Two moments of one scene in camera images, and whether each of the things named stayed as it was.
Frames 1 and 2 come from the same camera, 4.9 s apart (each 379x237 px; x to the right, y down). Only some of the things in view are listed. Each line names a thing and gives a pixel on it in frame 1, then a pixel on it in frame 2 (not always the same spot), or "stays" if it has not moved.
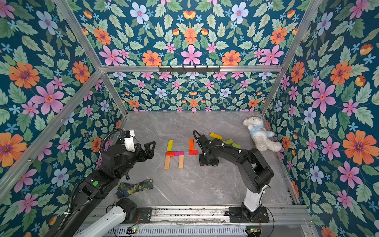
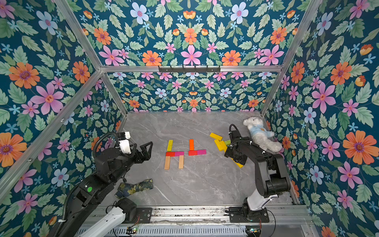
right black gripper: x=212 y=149 → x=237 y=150
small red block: x=170 y=153 stays
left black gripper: x=149 y=154 stays
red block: x=193 y=152 stays
